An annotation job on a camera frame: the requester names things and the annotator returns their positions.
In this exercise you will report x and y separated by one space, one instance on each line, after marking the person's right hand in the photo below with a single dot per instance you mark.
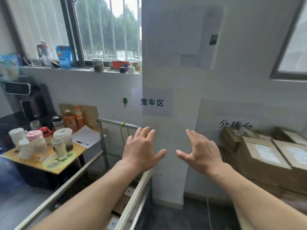
206 158

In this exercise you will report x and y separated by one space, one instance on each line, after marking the dark-framed window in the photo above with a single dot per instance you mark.
283 45

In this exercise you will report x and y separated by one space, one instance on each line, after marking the person's right forearm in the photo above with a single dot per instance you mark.
263 203

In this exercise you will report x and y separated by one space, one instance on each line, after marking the person's left forearm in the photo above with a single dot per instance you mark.
84 206

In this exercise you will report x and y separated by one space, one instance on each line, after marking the wall sign with black characters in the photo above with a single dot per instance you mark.
152 102

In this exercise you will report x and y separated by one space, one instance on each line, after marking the aluminium-framed window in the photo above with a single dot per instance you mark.
103 28

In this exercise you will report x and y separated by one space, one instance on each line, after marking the dark lid glass jar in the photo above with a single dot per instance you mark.
97 65

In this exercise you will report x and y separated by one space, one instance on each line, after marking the small yellow table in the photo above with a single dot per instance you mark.
14 158

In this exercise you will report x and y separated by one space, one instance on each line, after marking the small dark wall switch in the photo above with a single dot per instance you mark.
213 39

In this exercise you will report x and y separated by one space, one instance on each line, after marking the green popsicle wall hook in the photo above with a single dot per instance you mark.
125 101

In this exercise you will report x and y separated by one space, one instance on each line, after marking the black water dispenser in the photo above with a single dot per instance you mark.
31 105

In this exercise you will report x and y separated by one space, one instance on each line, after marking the yellow-green round sticker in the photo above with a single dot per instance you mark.
52 165

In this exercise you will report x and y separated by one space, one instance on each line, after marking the small parcel white label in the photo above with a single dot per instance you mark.
129 191

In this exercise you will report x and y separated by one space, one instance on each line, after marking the small dark round dish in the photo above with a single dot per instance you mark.
55 64

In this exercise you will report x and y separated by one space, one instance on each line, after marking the white lid drink cup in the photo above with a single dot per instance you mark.
63 136

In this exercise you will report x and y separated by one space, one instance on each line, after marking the brown tea bottle white cap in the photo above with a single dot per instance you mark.
69 122

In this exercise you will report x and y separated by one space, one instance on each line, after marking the white plastic cup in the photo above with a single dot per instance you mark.
24 149

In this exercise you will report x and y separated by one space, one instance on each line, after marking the red lid bottle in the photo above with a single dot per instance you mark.
45 131

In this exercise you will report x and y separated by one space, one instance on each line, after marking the white small bottle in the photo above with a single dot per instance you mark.
130 69

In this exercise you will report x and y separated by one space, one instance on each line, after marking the black lid steel flask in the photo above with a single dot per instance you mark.
57 122

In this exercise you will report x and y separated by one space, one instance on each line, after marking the pile of parcels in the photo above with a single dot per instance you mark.
259 165

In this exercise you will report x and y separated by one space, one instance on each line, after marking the clear glass kettle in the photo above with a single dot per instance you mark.
33 62

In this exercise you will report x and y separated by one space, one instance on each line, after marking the white paper sheet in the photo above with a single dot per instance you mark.
88 136

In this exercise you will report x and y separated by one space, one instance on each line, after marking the blue detergent bottle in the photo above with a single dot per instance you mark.
64 57

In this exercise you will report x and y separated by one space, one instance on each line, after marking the black pen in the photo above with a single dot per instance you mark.
82 143

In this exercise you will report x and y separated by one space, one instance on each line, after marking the clear glass jar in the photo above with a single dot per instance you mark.
60 149

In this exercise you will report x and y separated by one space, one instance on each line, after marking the large labelled cardboard box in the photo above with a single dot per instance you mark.
112 222
121 206

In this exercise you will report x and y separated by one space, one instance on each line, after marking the pink lid clear tumbler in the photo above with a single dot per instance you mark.
38 146

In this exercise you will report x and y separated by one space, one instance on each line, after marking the pale blue plastic bag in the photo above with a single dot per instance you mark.
9 67

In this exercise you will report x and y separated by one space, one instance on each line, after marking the person's left hand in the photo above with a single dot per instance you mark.
140 153

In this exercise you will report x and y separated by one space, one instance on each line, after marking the blue water jug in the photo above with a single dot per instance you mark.
8 172

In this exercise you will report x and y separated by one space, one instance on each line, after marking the orange drink bottle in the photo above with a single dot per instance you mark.
79 118

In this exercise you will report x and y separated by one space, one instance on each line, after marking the dark mug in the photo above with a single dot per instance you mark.
122 70

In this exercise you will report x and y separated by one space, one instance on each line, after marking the cream tall bottle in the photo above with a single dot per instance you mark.
140 67

